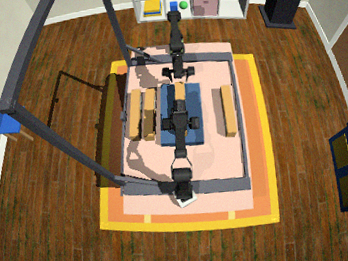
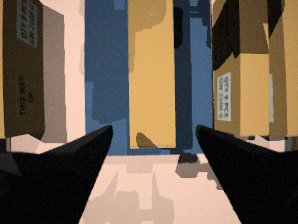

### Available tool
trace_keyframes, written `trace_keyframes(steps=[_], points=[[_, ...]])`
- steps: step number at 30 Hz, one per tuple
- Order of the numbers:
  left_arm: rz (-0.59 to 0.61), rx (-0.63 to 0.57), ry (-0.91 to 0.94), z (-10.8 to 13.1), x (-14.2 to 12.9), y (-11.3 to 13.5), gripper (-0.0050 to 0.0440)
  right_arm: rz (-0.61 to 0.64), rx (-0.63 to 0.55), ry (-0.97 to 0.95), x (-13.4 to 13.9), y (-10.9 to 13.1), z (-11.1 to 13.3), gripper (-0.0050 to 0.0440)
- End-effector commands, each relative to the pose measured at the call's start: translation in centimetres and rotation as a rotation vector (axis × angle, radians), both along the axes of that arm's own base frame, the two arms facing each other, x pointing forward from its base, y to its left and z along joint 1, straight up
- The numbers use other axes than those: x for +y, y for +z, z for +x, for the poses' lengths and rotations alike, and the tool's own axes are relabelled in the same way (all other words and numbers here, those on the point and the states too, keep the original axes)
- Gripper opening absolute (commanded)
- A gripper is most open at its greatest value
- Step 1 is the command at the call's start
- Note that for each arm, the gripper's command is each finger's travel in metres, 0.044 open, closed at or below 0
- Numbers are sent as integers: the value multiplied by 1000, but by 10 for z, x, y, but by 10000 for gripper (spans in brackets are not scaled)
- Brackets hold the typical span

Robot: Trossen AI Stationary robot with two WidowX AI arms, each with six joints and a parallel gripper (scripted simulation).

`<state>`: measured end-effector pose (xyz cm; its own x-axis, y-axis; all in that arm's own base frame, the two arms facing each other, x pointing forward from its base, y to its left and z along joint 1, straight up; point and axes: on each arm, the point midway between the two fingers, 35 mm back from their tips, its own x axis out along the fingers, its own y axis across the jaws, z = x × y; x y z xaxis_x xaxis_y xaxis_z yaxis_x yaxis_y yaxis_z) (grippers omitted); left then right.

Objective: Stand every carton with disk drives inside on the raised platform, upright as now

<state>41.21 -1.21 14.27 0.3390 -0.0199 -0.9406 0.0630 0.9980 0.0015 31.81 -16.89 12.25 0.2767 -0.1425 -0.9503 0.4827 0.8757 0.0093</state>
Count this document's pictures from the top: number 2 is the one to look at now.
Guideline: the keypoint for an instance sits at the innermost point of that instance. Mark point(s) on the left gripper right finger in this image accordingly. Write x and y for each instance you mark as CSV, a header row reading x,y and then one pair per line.
x,y
261,184

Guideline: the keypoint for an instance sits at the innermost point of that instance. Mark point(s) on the brown cardboard carton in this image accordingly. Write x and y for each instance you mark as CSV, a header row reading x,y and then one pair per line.
x,y
283,67
241,67
151,74
21,68

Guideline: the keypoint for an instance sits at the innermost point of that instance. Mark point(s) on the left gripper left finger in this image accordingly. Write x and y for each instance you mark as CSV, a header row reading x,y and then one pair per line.
x,y
57,183

